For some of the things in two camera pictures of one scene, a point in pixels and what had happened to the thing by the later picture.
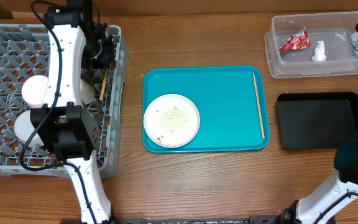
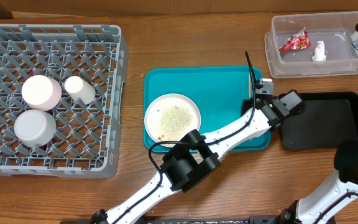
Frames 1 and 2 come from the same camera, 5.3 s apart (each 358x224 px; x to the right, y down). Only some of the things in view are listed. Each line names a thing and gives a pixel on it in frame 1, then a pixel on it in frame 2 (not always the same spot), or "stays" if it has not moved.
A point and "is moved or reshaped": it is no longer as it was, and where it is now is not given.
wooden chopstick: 258,107 is moved or reshaped
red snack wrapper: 299,41 stays
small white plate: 33,90 stays
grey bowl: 23,127 stays
